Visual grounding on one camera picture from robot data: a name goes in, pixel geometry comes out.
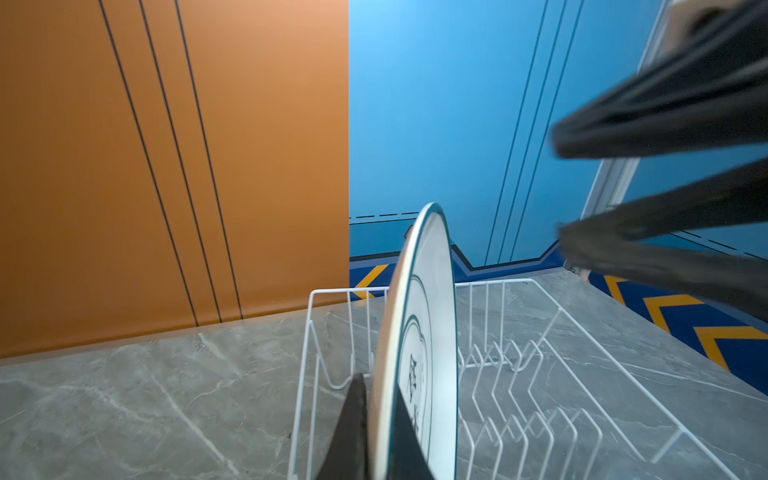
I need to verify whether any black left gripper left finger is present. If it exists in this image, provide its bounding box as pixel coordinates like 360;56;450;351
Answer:
316;373;368;480

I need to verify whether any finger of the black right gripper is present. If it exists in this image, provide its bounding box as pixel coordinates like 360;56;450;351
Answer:
551;1;767;159
559;159;767;320

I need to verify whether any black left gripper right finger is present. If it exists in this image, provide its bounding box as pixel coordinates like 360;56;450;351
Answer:
386;386;433;480

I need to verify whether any white plate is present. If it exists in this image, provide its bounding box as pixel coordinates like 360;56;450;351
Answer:
367;202;459;479

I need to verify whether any aluminium corner post right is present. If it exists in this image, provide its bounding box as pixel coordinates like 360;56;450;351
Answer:
577;0;691;283

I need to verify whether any white wire dish rack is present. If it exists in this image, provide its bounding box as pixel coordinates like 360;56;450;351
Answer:
288;278;739;479

